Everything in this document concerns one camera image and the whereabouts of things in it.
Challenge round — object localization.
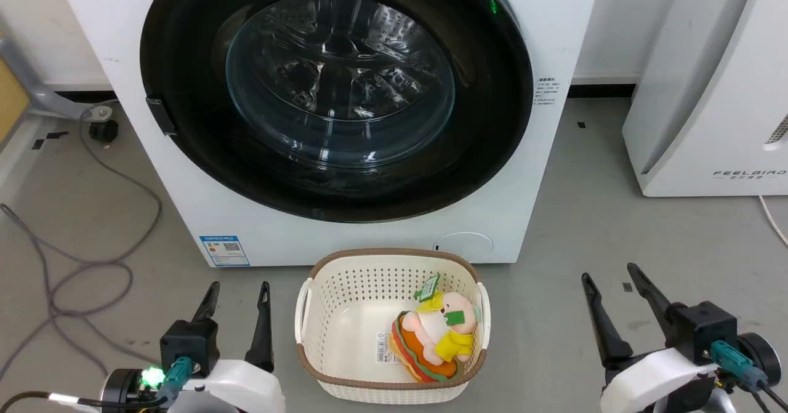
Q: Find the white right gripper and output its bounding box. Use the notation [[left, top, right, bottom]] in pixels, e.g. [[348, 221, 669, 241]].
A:
[[581, 263, 719, 413]]

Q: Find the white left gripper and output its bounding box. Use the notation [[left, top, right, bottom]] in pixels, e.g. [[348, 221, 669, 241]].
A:
[[167, 281, 287, 413]]

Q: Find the black round glass washer door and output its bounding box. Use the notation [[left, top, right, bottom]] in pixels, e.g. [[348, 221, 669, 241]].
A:
[[140, 0, 534, 223]]

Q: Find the white front-load washing machine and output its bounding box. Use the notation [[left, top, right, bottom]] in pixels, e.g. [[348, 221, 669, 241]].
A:
[[52, 0, 604, 268]]

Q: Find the blue energy label sticker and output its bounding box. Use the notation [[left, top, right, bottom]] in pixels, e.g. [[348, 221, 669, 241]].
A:
[[199, 235, 251, 268]]

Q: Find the cream perforated laundry basket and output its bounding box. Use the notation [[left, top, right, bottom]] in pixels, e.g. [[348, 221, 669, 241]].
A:
[[294, 248, 491, 405]]

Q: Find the round white filter cover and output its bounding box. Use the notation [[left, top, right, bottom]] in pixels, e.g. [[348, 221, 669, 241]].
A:
[[432, 232, 494, 260]]

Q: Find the burger plush toy doll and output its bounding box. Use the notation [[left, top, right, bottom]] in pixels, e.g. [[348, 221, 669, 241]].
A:
[[388, 275, 482, 383]]

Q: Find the white Feelbird appliance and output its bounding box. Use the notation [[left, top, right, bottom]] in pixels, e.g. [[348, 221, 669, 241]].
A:
[[622, 0, 788, 198]]

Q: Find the black caster wheel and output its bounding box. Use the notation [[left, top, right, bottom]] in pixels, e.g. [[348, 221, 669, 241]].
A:
[[89, 119, 119, 143]]

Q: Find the yellow wooden board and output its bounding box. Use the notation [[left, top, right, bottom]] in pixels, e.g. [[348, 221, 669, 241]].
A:
[[0, 31, 31, 144]]

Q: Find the left gripper green-plug cable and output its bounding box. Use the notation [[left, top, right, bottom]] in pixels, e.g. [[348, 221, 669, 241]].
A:
[[0, 356, 195, 413]]

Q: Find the gripper green-plug cable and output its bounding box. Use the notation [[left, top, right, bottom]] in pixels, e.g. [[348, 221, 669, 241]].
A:
[[0, 356, 195, 413], [710, 340, 788, 413]]

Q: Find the right gripper green-plug cable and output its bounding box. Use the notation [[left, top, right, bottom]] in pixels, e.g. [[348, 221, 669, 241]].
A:
[[710, 340, 788, 413]]

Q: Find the grey floor cable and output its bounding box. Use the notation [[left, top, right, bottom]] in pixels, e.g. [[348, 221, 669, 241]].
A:
[[0, 106, 163, 382]]

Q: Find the white floor cable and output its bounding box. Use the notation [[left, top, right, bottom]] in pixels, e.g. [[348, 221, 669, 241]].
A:
[[758, 195, 788, 247]]

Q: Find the black door handle latch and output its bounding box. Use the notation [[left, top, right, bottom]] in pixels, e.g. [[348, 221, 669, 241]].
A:
[[146, 97, 177, 136]]

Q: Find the grey metal frame leg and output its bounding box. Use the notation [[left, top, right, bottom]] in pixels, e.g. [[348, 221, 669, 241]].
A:
[[0, 34, 115, 122]]

